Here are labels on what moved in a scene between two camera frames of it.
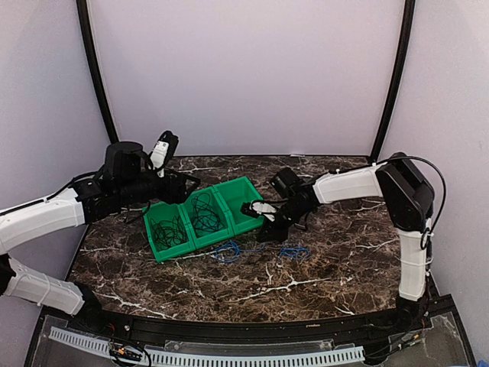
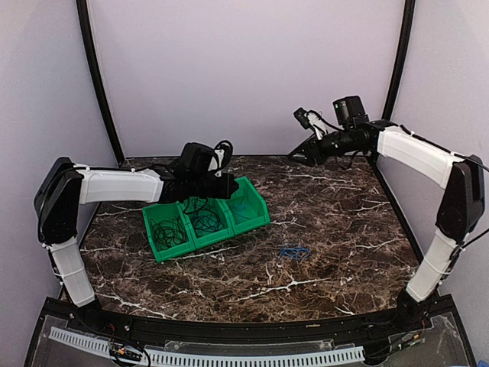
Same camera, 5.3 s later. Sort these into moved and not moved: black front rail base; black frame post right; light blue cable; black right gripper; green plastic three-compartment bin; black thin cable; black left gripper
Moved: black left gripper; light blue cable; black right gripper
Not moved: black frame post right; green plastic three-compartment bin; black front rail base; black thin cable
